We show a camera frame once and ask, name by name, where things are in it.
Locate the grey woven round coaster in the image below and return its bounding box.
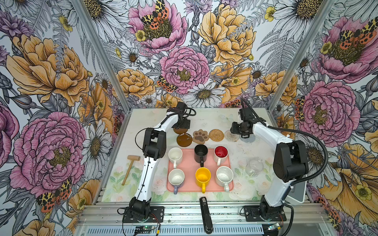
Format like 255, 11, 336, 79
240, 134, 256, 144

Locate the white patterned round coaster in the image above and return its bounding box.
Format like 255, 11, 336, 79
224, 130, 239, 142

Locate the dark brown round coaster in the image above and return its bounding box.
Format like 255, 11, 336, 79
173, 128, 188, 135

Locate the cork round coaster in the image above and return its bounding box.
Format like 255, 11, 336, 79
209, 129, 224, 142

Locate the glossy brown round coaster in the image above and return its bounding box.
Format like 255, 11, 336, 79
176, 133, 193, 147

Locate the red interior white mug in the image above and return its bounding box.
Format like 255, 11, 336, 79
213, 146, 229, 166

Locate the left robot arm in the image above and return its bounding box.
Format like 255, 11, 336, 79
126, 102, 196, 221

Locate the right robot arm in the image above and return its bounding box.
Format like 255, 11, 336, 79
230, 108, 309, 220

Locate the paw shaped coaster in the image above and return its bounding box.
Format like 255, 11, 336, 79
193, 129, 210, 145

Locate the clear glass cup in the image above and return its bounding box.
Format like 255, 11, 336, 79
245, 158, 264, 177

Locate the black mug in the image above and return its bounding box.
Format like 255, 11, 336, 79
194, 145, 208, 167

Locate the pink tray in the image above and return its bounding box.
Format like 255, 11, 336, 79
167, 148, 234, 194

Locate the yellow mug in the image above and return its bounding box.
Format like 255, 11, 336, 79
195, 167, 211, 193

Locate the wooden mallet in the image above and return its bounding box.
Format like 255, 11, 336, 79
122, 155, 141, 186

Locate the black center bar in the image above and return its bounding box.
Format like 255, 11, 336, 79
199, 197, 214, 234

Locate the green circuit board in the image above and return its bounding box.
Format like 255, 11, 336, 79
134, 226, 156, 235

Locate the white mug purple handle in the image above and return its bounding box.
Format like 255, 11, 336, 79
168, 168, 185, 195

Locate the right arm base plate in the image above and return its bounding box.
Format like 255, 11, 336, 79
240, 206, 287, 222

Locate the right black corrugated cable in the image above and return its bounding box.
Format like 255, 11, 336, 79
240, 98, 329, 236

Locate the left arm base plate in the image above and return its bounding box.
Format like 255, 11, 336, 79
122, 206, 165, 223

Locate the left black cable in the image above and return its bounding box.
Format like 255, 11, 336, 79
117, 107, 197, 236

